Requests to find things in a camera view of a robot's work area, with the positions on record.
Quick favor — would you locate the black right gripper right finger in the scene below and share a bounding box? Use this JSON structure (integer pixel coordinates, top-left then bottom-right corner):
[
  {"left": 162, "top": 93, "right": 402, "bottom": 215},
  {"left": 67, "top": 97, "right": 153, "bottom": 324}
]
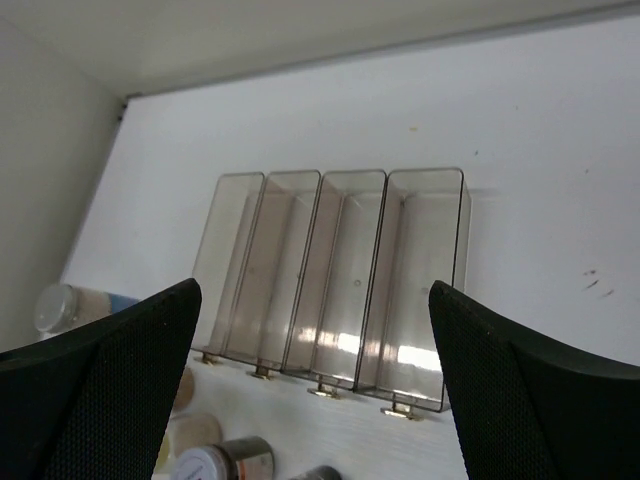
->
[{"left": 429, "top": 281, "right": 639, "bottom": 479}]

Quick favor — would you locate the white-lid red-label spice jar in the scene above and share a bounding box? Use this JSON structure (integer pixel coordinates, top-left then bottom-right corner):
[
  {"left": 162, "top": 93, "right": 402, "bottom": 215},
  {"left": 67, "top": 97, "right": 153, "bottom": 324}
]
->
[{"left": 170, "top": 436, "right": 275, "bottom": 480}]

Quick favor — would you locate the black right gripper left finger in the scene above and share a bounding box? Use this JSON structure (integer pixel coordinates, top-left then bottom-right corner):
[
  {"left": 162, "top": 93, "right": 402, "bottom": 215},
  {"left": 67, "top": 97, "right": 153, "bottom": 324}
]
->
[{"left": 1, "top": 278, "right": 202, "bottom": 479}]

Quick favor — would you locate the tall silver-lid blue-label spice jar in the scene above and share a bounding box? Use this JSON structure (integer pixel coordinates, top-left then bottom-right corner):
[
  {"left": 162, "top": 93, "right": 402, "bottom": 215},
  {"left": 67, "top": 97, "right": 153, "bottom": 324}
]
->
[{"left": 33, "top": 284, "right": 140, "bottom": 340}]

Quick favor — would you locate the yellow-lid spice jar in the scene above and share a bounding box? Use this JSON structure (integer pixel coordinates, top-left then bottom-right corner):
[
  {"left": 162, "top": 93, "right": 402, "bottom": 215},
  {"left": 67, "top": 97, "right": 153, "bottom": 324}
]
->
[{"left": 154, "top": 412, "right": 222, "bottom": 474}]

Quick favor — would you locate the clear bin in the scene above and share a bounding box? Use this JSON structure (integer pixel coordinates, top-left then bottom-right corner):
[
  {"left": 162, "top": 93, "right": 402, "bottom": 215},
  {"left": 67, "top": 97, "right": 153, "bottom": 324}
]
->
[
  {"left": 281, "top": 169, "right": 387, "bottom": 399},
  {"left": 192, "top": 172, "right": 265, "bottom": 364},
  {"left": 353, "top": 167, "right": 472, "bottom": 420},
  {"left": 224, "top": 170, "right": 321, "bottom": 380}
]

